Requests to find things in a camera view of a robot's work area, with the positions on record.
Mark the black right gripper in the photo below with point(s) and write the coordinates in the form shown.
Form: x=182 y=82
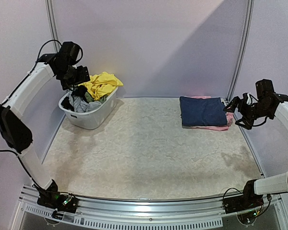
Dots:
x=240 y=110

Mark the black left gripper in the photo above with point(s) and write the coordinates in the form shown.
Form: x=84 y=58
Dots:
x=84 y=76

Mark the yellow shorts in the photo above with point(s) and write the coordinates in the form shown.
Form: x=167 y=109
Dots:
x=101 y=85

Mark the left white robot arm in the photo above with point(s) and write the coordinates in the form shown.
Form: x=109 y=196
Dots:
x=62 y=66

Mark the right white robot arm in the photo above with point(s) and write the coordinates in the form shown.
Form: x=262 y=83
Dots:
x=271 y=143

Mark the white plastic laundry basket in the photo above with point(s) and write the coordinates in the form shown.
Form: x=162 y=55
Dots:
x=93 y=119

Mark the folded pink garment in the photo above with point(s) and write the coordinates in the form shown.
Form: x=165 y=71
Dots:
x=219 y=127

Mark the black garment in basket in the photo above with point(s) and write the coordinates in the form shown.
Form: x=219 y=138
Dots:
x=79 y=92

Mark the green garment in basket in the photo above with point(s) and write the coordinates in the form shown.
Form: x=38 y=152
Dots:
x=88 y=97

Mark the grey garment in basket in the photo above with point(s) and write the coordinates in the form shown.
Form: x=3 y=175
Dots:
x=80 y=106

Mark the folded navy blue garment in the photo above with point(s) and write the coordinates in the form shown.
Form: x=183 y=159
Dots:
x=200 y=112

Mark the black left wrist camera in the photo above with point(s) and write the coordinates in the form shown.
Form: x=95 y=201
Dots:
x=71 y=49

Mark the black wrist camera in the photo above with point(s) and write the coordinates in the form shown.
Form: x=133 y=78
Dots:
x=263 y=88
x=71 y=49

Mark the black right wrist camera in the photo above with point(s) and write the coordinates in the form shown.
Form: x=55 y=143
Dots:
x=263 y=88

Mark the right aluminium frame post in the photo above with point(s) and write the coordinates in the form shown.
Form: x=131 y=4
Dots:
x=242 y=48

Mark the aluminium frame post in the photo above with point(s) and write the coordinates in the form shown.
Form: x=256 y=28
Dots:
x=242 y=48
x=51 y=19

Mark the left aluminium frame post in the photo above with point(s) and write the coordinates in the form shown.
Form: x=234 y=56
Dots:
x=51 y=19

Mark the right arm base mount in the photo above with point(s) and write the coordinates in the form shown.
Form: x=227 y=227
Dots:
x=242 y=202

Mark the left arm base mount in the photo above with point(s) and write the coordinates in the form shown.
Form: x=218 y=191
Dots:
x=56 y=200

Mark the aluminium front rail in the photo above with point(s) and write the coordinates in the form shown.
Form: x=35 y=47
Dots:
x=209 y=213

